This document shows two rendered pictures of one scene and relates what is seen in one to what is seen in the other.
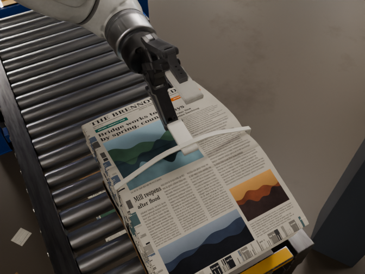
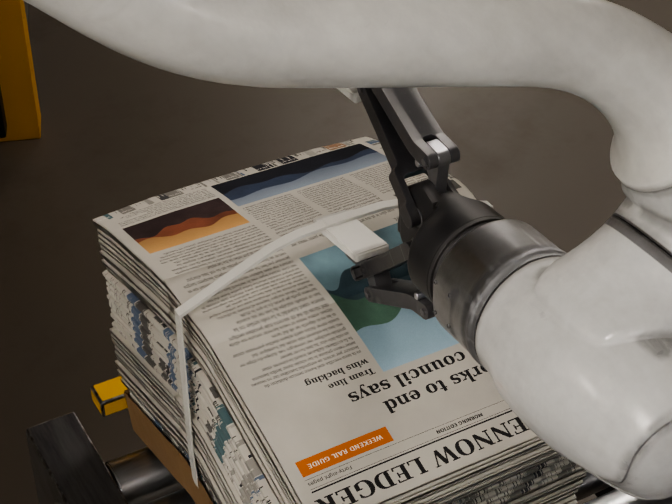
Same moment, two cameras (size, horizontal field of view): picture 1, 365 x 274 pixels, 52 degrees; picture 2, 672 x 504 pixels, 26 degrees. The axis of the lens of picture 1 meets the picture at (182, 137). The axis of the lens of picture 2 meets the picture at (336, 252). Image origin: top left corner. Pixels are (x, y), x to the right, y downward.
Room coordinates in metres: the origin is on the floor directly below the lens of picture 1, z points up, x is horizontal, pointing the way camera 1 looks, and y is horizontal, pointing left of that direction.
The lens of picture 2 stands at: (1.33, -0.02, 1.79)
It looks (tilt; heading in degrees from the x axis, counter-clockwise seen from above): 38 degrees down; 179
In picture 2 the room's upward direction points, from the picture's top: straight up
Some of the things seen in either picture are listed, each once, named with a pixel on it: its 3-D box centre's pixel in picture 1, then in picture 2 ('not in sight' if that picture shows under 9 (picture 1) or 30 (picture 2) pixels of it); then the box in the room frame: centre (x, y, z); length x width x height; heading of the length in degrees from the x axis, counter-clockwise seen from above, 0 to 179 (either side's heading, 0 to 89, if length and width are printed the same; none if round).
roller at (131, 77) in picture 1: (93, 93); not in sight; (0.86, 0.29, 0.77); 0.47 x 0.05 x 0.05; 119
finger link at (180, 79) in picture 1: (175, 64); not in sight; (0.44, 0.01, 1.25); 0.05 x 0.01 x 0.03; 29
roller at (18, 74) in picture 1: (74, 58); not in sight; (1.04, 0.38, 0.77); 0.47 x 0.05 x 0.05; 119
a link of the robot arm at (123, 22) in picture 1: (132, 38); (505, 292); (0.61, 0.10, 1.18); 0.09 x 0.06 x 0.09; 118
